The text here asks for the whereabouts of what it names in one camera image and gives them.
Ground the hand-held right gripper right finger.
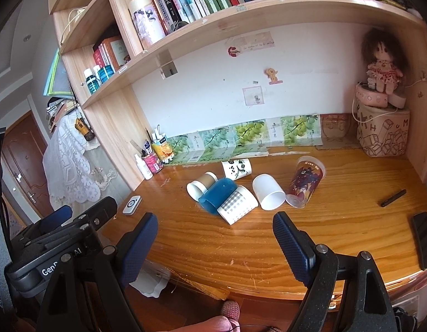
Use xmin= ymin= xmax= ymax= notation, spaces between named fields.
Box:
xmin=272 ymin=211 xmax=399 ymax=332

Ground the white cylinder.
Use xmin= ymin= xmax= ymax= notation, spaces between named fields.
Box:
xmin=388 ymin=93 xmax=407 ymax=108

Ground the grey checked paper cup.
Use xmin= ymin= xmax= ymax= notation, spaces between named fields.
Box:
xmin=217 ymin=186 xmax=259 ymax=225

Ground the translucent storage box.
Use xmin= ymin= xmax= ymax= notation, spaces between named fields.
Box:
xmin=386 ymin=266 xmax=427 ymax=319

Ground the blue plastic cup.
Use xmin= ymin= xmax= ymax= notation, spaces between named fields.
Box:
xmin=198 ymin=177 xmax=238 ymax=215

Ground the taped paper note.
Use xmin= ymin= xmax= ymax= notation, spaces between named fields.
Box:
xmin=229 ymin=31 xmax=277 ymax=54

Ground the brown cardboard piece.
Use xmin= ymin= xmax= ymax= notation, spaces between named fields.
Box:
xmin=317 ymin=113 xmax=364 ymax=150

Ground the person's leg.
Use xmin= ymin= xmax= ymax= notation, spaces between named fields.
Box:
xmin=172 ymin=316 xmax=235 ymax=332

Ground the rag doll with brown hair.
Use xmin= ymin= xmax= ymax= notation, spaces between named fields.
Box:
xmin=360 ymin=28 xmax=405 ymax=94

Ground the brown wooden door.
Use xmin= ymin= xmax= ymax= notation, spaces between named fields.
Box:
xmin=1 ymin=111 xmax=50 ymax=217

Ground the black marker pen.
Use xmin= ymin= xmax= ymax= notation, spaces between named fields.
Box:
xmin=381 ymin=189 xmax=407 ymax=208

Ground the red book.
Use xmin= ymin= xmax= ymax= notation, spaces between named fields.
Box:
xmin=92 ymin=45 xmax=108 ymax=70

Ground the wooden bookshelf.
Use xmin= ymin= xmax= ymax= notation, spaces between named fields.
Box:
xmin=48 ymin=0 xmax=427 ymax=194

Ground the pink round box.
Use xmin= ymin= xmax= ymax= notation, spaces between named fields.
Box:
xmin=354 ymin=82 xmax=390 ymax=108

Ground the small white device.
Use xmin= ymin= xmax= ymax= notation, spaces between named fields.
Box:
xmin=123 ymin=196 xmax=142 ymax=216

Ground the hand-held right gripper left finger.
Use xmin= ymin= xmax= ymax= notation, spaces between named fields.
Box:
xmin=36 ymin=212 xmax=159 ymax=332

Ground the stack of papers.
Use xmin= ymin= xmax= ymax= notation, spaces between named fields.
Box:
xmin=46 ymin=97 xmax=77 ymax=132

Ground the clear printed plastic cup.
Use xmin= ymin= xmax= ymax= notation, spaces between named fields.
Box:
xmin=285 ymin=156 xmax=326 ymax=209

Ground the white floral cylinder tube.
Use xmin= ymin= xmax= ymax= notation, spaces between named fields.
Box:
xmin=128 ymin=0 xmax=166 ymax=51

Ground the panda print paper cup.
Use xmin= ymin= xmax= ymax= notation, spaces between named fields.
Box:
xmin=222 ymin=158 xmax=252 ymax=180

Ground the printed fabric basket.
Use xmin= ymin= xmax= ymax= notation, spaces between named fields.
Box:
xmin=357 ymin=105 xmax=411 ymax=158

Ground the green grape print box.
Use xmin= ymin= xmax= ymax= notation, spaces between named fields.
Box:
xmin=232 ymin=119 xmax=281 ymax=154
xmin=165 ymin=133 xmax=202 ymax=165
xmin=279 ymin=113 xmax=321 ymax=147
xmin=198 ymin=126 xmax=236 ymax=161

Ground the small white bottle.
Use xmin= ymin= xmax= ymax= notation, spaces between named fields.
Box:
xmin=135 ymin=154 xmax=153 ymax=180

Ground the plain white cup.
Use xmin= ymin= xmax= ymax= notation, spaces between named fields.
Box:
xmin=252 ymin=174 xmax=286 ymax=211

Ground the black smartphone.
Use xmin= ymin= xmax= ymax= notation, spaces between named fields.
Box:
xmin=412 ymin=212 xmax=427 ymax=271

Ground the brown sleeve paper cup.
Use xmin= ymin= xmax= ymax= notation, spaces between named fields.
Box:
xmin=186 ymin=172 xmax=219 ymax=201

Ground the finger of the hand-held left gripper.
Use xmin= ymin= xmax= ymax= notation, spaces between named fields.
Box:
xmin=16 ymin=205 xmax=74 ymax=242
xmin=24 ymin=196 xmax=118 ymax=250

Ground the white lace cloth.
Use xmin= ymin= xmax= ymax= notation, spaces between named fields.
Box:
xmin=42 ymin=114 xmax=119 ymax=210

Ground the brown hanging pendant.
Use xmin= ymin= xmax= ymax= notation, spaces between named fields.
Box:
xmin=75 ymin=118 xmax=96 ymax=142

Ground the tan book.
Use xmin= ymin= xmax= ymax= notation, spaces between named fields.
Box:
xmin=104 ymin=36 xmax=128 ymax=68

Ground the pink slipper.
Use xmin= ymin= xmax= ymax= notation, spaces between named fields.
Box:
xmin=220 ymin=300 xmax=241 ymax=322

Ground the teal bottle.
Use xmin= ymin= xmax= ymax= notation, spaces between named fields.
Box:
xmin=97 ymin=64 xmax=115 ymax=84
xmin=84 ymin=68 xmax=101 ymax=94

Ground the white charging cable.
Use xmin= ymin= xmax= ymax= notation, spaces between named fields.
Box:
xmin=351 ymin=72 xmax=427 ymax=123

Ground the pink pen holder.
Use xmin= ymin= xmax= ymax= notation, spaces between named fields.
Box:
xmin=142 ymin=152 xmax=163 ymax=175

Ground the pink square sticker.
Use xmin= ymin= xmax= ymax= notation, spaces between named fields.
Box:
xmin=243 ymin=87 xmax=266 ymax=106

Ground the white paper sheet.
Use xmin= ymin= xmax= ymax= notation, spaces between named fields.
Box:
xmin=130 ymin=261 xmax=172 ymax=298

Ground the black shoe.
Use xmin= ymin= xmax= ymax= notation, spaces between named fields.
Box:
xmin=393 ymin=306 xmax=418 ymax=332

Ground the orange packet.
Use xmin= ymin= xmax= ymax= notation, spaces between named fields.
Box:
xmin=152 ymin=142 xmax=174 ymax=163

